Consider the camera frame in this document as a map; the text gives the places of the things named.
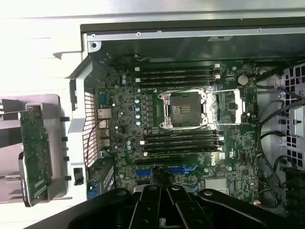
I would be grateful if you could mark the CPU socket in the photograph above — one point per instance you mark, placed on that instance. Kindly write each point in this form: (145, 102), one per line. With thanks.
(183, 109)

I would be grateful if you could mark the RAM slot white latches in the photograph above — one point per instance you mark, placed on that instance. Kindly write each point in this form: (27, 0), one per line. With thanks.
(181, 152)
(176, 78)
(181, 140)
(176, 67)

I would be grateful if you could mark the silver coin battery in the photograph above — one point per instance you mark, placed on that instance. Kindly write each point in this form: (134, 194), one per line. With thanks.
(243, 80)

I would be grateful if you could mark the metal locking lever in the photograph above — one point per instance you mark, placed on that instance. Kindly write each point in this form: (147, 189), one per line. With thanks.
(190, 91)
(190, 127)

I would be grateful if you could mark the black expansion slot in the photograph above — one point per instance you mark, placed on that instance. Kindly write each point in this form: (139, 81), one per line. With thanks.
(159, 160)

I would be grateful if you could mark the metal disk bay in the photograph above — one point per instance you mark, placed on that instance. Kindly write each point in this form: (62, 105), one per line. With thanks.
(295, 114)

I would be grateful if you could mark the black open PC case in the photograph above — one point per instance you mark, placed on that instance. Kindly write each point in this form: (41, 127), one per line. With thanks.
(166, 33)

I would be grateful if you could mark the silver chipset heat sink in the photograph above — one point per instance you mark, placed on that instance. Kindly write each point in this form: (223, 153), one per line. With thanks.
(215, 185)

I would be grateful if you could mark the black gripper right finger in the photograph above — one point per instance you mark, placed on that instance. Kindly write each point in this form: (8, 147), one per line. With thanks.
(190, 210)

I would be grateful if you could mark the green motherboard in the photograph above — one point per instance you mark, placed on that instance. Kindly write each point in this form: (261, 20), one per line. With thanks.
(238, 143)

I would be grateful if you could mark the blue expansion slot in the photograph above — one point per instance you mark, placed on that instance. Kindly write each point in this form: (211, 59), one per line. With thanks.
(143, 172)

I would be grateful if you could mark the RAM slot black latches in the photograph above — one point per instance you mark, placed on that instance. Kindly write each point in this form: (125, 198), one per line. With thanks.
(176, 83)
(181, 146)
(176, 72)
(181, 134)

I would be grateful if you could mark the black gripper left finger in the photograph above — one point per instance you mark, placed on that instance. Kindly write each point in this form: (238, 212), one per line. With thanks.
(145, 210)

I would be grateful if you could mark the metal socket cover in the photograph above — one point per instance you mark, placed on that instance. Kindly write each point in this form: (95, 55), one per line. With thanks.
(226, 107)

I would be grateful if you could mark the grey parts rack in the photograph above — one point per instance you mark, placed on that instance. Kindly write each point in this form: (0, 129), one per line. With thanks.
(58, 143)

